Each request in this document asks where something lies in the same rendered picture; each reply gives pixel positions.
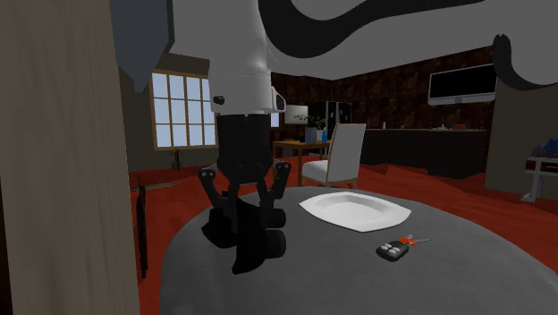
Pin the white plate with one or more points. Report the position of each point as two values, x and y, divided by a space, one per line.
353 211

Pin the white wall picture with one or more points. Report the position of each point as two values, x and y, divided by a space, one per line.
295 113

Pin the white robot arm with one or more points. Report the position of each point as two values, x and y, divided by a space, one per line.
305 61

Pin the white chair with wooden frame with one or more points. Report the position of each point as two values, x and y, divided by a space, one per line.
344 148

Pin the black refrigerator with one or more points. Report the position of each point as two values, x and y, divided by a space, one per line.
338 113

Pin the beige wooden panel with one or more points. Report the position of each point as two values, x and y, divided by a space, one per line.
61 166

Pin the white side table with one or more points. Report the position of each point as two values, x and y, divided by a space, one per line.
540 168

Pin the black key fob with key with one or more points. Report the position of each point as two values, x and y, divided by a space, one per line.
392 251

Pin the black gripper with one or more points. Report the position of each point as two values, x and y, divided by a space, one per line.
244 144

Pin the black wall television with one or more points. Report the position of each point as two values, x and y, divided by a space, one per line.
462 83

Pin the dark kitchen counter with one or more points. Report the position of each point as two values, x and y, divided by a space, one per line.
423 150

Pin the window with wooden frame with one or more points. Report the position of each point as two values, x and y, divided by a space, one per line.
183 109

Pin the wooden table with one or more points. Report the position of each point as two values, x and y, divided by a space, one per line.
296 145

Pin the black slim upright object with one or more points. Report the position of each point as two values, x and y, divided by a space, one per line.
142 227

